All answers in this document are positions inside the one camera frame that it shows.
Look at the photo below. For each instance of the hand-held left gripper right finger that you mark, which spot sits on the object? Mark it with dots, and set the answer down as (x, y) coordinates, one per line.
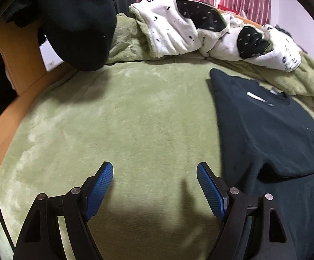
(211, 192)

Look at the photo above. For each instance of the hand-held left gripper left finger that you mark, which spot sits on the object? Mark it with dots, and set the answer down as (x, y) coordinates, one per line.
(100, 189)

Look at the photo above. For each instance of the dark T-shirt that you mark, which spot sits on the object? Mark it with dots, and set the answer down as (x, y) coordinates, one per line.
(254, 130)

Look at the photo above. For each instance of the green crumpled quilt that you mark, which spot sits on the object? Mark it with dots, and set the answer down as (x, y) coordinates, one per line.
(303, 81)

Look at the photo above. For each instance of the green fleece bed sheet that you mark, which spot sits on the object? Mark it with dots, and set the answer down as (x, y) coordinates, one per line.
(146, 113)

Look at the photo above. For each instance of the white black-spotted blanket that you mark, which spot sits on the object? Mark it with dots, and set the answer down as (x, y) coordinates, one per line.
(167, 32)

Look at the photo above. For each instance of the black hanging cloth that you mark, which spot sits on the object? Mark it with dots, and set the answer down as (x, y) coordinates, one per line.
(75, 19)

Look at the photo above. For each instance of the wooden bed frame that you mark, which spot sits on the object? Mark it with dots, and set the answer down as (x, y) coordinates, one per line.
(18, 59)

